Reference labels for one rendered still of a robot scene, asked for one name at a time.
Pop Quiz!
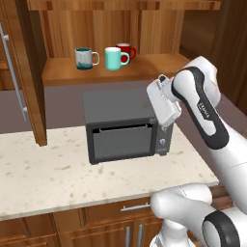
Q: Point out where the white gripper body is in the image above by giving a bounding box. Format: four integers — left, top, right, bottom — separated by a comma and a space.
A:
146, 78, 183, 128

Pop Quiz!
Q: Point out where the red mug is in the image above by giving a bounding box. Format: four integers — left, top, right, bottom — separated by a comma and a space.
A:
115, 42, 138, 61

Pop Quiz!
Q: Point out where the mint green mug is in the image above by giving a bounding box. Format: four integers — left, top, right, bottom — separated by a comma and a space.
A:
104, 46, 131, 72

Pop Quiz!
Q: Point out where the dark wooden cabinet door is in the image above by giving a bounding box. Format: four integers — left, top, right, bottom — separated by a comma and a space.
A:
209, 0, 247, 116

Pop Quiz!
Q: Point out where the white and teal mug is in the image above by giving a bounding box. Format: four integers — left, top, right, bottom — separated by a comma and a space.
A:
74, 47, 100, 72

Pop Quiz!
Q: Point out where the dark grey toaster oven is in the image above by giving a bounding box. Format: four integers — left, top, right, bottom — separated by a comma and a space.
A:
82, 88, 175, 166

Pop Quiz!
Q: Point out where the dark grey toaster oven door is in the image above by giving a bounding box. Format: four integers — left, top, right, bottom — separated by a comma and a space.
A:
91, 123, 155, 162

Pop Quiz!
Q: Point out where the wooden drawer front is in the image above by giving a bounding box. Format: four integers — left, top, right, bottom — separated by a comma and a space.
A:
84, 196, 154, 226
208, 184, 234, 210
0, 233, 61, 247
0, 213, 59, 240

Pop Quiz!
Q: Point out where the wooden base cupboard door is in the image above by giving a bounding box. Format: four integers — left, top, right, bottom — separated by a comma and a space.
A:
132, 215, 166, 247
58, 219, 135, 247

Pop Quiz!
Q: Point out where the open wooden wall cabinet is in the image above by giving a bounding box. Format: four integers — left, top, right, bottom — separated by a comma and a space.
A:
26, 0, 223, 88

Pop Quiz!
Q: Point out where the grey drawer handle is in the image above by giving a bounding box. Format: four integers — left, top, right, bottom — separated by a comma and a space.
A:
120, 202, 152, 213

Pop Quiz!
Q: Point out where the wooden cabinet door with handle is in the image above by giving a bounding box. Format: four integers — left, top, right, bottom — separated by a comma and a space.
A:
14, 0, 49, 148

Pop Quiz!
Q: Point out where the grey cupboard door handle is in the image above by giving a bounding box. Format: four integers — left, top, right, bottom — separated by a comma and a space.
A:
137, 224, 145, 247
124, 226, 131, 247

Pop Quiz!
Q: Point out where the long grey bar handle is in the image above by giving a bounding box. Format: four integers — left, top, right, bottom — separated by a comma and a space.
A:
0, 22, 29, 123

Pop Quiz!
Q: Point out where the wooden neighbouring wall cabinet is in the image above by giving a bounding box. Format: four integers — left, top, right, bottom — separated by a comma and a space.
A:
0, 0, 24, 92

